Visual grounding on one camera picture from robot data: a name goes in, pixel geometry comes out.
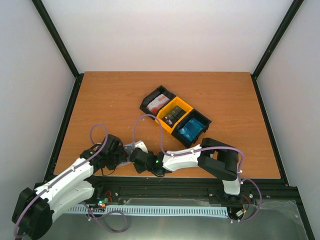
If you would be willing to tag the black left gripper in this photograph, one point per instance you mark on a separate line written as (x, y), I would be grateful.
(122, 155)

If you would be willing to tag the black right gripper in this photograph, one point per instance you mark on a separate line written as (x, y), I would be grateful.
(139, 169)

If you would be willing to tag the black card bin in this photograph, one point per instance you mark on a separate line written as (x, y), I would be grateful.
(159, 90)
(194, 113)

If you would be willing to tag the yellow card bin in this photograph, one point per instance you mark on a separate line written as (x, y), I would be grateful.
(176, 101)

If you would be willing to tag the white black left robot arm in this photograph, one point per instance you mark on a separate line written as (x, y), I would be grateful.
(37, 209)

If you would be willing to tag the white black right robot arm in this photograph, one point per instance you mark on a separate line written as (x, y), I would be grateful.
(216, 158)

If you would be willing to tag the blue card stack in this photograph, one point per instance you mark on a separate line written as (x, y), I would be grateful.
(191, 129)

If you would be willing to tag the red white card stack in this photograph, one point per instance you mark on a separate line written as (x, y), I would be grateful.
(157, 103)

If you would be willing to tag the black card stack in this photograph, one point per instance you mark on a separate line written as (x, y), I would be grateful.
(173, 116)

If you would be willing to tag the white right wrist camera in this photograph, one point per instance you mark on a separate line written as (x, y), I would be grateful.
(141, 145)

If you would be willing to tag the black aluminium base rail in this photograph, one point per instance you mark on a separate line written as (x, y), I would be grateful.
(210, 189)

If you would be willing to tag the left electronics board with wires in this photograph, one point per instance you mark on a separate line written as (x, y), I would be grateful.
(104, 199)

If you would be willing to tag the light blue slotted cable duct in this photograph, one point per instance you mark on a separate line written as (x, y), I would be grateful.
(164, 211)

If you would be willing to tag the right connector with wires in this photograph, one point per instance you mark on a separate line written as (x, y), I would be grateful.
(245, 204)

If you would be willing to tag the metal base plate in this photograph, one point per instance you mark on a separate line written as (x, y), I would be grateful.
(268, 220)

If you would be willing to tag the black left frame post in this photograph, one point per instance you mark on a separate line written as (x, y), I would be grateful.
(43, 13)

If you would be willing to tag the black frame post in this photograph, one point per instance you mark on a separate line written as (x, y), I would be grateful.
(43, 13)
(283, 26)

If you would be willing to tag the black right frame post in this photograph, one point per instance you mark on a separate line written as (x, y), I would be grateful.
(283, 26)

